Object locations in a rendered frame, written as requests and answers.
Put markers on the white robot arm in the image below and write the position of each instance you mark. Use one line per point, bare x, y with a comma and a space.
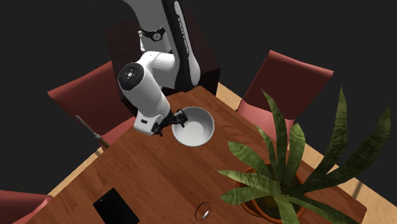
145, 90

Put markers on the brown wooden table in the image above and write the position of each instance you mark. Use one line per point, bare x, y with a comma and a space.
161, 173

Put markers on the green plant in terracotta pot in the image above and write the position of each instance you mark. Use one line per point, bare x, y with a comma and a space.
279, 186

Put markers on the white bowl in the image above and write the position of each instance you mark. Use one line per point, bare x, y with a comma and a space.
198, 128

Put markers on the black tablet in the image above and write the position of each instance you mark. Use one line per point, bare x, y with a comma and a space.
115, 208

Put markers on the red chair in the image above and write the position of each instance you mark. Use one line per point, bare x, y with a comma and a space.
18, 206
288, 83
90, 96

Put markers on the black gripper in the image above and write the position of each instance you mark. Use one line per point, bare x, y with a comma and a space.
164, 121

